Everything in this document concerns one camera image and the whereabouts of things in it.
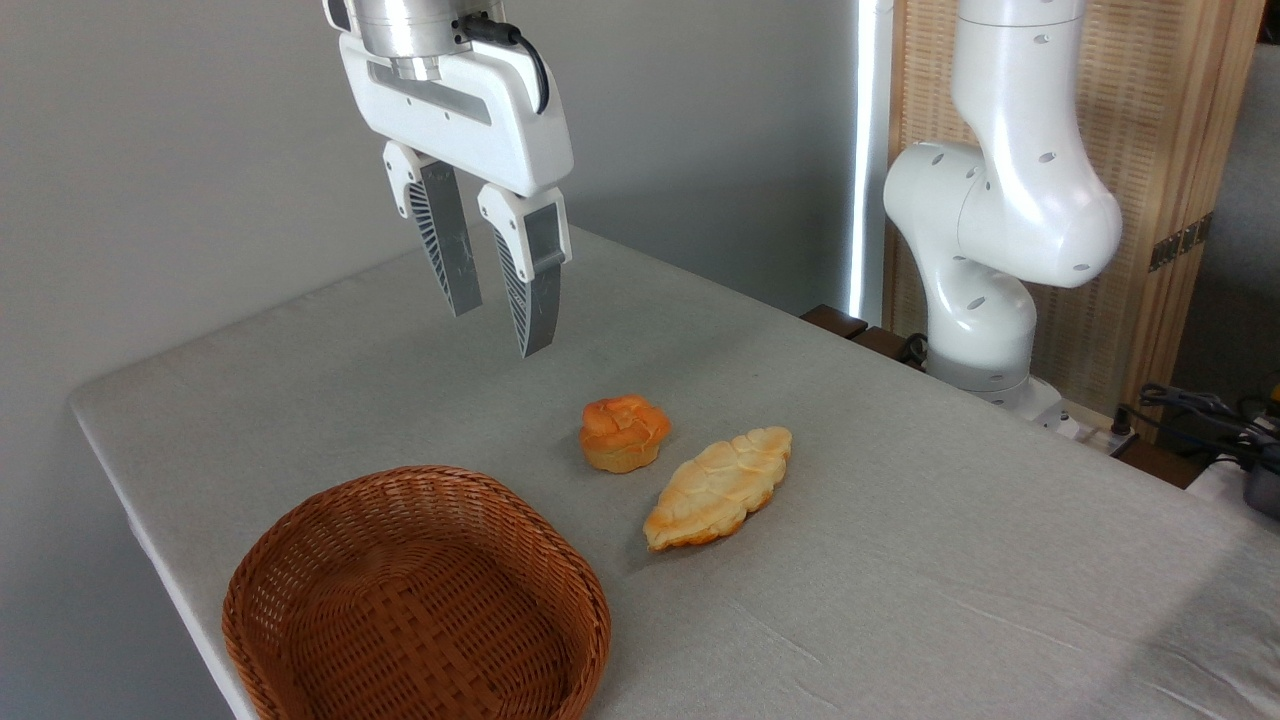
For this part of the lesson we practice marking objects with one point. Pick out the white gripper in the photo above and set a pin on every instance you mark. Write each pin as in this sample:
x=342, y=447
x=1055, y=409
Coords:
x=500, y=130

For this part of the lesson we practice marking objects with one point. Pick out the round orange bread bun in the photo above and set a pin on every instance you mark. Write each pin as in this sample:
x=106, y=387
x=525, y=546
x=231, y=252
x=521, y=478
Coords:
x=623, y=433

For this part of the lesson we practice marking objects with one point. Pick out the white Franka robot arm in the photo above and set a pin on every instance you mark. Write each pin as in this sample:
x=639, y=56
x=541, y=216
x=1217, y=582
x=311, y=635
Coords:
x=1010, y=200

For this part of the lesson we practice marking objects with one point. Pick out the long flat leaf-shaped bread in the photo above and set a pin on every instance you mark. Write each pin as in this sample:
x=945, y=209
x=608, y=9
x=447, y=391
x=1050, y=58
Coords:
x=715, y=490

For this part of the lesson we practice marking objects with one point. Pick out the brown woven wicker basket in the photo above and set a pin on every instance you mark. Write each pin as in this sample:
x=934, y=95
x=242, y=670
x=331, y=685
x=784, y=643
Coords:
x=300, y=545

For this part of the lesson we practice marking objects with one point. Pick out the dark brown wooden block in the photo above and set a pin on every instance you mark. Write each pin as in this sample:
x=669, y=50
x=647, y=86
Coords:
x=885, y=345
x=833, y=320

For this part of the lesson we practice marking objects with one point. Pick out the grey tablecloth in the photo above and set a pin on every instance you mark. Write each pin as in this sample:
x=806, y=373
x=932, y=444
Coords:
x=900, y=560

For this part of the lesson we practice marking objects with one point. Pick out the white power strip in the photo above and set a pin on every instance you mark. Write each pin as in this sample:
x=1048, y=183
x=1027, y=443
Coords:
x=1085, y=425

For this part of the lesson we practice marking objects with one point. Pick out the light wooden folding screen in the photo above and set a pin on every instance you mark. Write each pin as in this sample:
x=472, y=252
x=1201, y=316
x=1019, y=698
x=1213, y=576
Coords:
x=1160, y=130

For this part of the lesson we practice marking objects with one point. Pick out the black metal screen hinge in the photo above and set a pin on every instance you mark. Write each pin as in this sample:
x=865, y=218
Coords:
x=1180, y=242

